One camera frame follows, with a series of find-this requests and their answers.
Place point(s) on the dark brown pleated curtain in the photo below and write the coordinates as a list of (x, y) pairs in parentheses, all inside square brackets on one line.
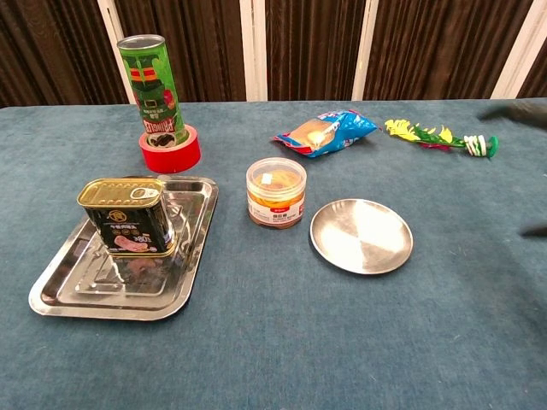
[(205, 51)]

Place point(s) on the yellow green feather shuttlecock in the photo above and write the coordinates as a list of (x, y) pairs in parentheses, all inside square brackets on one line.
[(427, 136)]

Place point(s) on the rectangular steel tray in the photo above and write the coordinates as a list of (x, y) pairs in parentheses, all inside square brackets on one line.
[(128, 294)]

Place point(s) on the teal felt table cover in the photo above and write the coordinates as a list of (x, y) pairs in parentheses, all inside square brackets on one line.
[(273, 341)]

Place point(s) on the clear plastic rubber band jar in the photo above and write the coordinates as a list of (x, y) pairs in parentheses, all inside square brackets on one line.
[(275, 196)]

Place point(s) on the blue snack bag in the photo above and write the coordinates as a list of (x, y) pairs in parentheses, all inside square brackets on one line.
[(337, 134)]

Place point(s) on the black luncheon meat tin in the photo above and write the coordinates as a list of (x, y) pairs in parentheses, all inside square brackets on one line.
[(132, 222)]

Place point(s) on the round steel plate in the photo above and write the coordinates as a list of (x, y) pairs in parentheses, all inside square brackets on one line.
[(361, 237)]

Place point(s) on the red tape roll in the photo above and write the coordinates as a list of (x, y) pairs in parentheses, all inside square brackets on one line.
[(171, 158)]

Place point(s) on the green Pringles chip can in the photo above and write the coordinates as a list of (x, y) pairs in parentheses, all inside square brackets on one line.
[(149, 85)]

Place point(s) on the white partition post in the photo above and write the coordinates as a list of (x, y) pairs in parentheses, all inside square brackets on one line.
[(254, 51), (519, 51), (365, 51), (114, 42)]

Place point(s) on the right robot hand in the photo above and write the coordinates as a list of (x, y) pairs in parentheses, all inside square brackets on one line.
[(521, 111)]

